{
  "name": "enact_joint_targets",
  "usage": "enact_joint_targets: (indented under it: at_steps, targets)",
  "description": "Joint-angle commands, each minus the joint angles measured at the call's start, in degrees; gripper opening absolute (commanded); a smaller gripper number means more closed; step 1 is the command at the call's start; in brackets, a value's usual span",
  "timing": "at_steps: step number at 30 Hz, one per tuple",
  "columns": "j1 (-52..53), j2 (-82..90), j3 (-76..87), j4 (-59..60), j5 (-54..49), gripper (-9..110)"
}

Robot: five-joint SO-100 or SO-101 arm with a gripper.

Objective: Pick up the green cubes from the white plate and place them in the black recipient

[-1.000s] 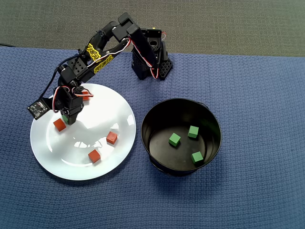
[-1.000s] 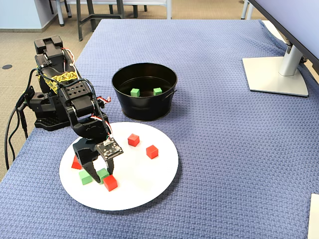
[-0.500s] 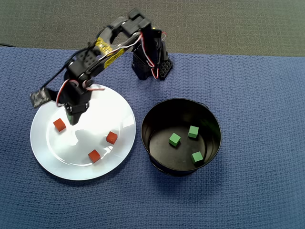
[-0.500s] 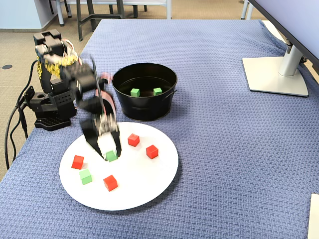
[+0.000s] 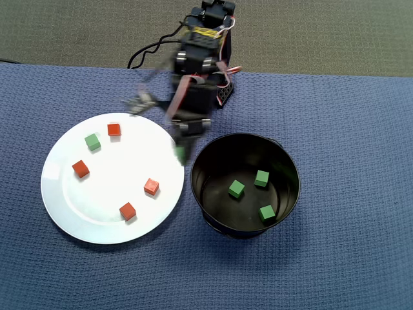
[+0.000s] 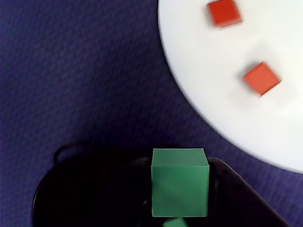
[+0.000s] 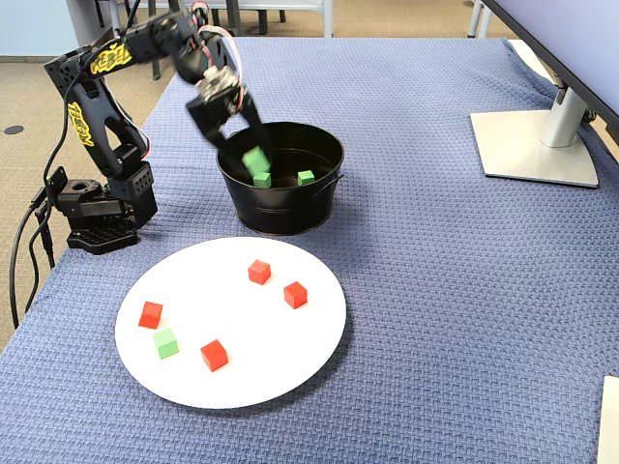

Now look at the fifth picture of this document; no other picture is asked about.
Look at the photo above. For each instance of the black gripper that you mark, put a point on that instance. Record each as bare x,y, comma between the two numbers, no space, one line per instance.
192,126

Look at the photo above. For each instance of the black round container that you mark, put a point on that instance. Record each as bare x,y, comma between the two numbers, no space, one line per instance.
226,151

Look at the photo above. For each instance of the blue woven mat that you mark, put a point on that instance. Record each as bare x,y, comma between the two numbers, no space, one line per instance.
338,161

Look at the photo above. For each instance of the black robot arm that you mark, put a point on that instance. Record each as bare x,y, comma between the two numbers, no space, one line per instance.
197,97

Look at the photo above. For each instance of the red cube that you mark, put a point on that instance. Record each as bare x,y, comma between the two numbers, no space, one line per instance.
80,169
151,187
114,130
127,211

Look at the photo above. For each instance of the white round plate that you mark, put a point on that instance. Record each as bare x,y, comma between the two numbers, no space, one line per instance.
106,193

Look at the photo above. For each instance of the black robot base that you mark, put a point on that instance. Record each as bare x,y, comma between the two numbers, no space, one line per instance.
226,93

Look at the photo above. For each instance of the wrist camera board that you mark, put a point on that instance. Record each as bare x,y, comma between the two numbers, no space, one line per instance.
140,101

